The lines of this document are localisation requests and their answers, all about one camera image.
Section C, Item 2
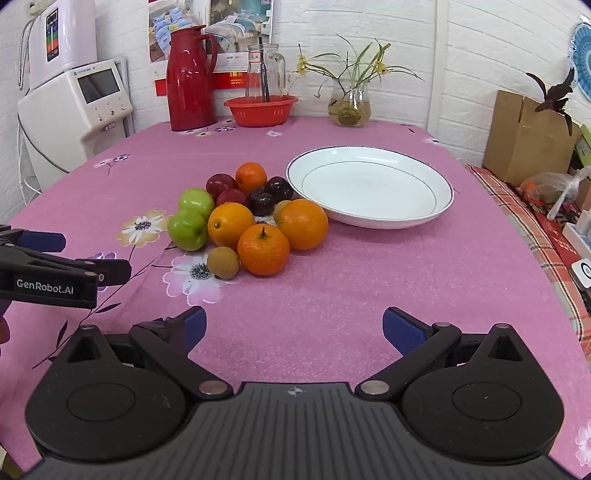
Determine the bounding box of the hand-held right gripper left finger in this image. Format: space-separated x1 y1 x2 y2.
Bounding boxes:
58 305 234 401

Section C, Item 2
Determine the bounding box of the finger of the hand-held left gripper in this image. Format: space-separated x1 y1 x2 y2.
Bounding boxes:
0 224 67 254
74 258 133 288

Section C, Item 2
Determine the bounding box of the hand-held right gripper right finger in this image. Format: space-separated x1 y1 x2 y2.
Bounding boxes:
355 306 536 401

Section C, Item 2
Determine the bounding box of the small brown jujube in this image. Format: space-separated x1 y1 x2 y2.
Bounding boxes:
206 246 240 280

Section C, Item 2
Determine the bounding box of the green apple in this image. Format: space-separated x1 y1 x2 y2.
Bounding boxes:
178 188 216 220
167 210 209 252

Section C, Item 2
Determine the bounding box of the mandarin with stem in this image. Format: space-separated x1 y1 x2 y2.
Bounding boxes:
237 223 291 277

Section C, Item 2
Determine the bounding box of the large orange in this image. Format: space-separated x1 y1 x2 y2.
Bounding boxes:
277 198 329 251
207 202 256 251

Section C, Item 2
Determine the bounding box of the red plum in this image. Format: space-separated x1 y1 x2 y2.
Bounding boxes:
215 188 250 208
205 173 239 199

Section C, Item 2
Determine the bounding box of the dark purple plum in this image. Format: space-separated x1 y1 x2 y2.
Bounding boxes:
265 176 295 202
249 188 278 217

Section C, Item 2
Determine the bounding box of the white plate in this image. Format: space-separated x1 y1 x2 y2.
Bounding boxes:
285 146 455 230

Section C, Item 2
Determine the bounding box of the mandarin orange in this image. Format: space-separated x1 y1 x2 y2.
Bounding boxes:
235 162 269 195

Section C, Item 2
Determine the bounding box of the person's left hand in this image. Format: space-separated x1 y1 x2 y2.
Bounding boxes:
0 299 11 357

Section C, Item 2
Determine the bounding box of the pink floral tablecloth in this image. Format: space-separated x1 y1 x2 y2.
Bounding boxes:
0 115 591 480

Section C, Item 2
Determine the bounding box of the white appliance with screen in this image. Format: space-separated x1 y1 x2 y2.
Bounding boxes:
17 58 136 190

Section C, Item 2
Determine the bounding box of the plaid cloth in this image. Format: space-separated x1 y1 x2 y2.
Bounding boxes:
466 164 591 342

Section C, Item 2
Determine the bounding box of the red packet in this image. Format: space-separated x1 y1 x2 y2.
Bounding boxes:
540 217 578 278

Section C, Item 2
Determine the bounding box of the red thermos jug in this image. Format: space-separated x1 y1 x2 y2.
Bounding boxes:
166 25 219 133

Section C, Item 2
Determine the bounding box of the small white box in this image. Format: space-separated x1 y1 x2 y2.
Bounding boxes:
561 222 591 259

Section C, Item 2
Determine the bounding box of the white water purifier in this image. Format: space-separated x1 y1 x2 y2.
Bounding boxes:
28 0 99 90

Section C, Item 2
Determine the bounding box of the clear plastic bag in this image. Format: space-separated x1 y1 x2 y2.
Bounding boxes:
517 167 591 220

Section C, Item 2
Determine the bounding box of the red plastic basket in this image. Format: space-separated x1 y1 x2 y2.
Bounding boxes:
224 95 299 128

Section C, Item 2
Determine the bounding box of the glass vase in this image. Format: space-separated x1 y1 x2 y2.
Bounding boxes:
328 79 372 128

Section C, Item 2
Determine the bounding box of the cardboard box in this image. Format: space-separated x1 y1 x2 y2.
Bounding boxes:
482 90 583 188

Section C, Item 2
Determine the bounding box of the dark metal utensil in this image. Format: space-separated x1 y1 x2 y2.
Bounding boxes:
257 37 271 102

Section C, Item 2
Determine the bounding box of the glass pitcher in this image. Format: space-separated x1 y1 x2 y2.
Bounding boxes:
245 44 287 103

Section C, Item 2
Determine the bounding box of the green box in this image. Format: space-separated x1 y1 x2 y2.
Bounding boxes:
575 124 591 167

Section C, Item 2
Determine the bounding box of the purple leaf plant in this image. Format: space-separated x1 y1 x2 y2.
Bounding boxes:
526 68 578 137

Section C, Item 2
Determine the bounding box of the yellow flowering plant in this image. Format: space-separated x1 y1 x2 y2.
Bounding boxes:
288 34 426 100

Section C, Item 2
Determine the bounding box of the white device with black ring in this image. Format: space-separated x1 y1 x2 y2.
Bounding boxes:
570 258 591 289

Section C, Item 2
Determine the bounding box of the wall calendar with bedding photos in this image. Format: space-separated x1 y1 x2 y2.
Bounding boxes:
148 0 275 97

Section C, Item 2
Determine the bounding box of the blue round wall decoration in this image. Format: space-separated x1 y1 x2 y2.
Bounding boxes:
567 16 591 100

